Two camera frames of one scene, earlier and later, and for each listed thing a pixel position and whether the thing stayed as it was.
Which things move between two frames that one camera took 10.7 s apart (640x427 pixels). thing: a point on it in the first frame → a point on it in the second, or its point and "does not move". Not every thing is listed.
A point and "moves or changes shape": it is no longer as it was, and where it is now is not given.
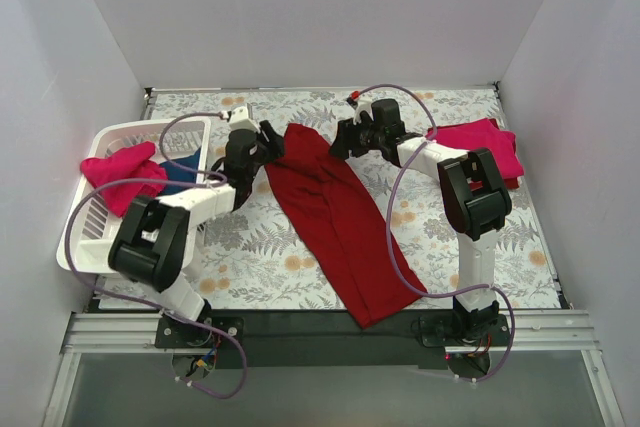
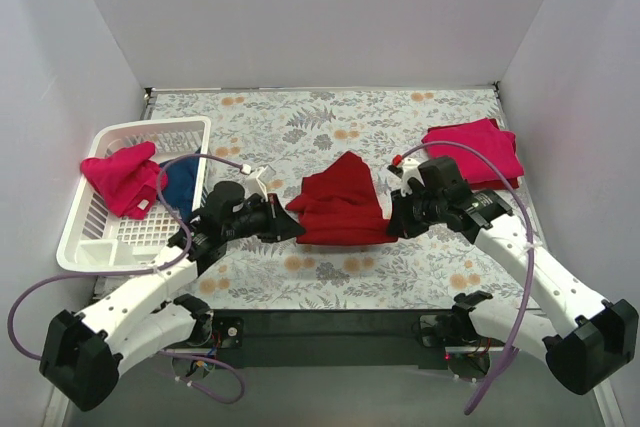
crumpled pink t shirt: (129, 162) does not move
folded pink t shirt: (481, 134) does not move
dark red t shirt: (347, 222) moves or changes shape
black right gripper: (347, 137) → (406, 213)
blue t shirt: (177, 172) does not move
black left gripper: (267, 142) → (273, 219)
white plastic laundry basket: (89, 224) does not move
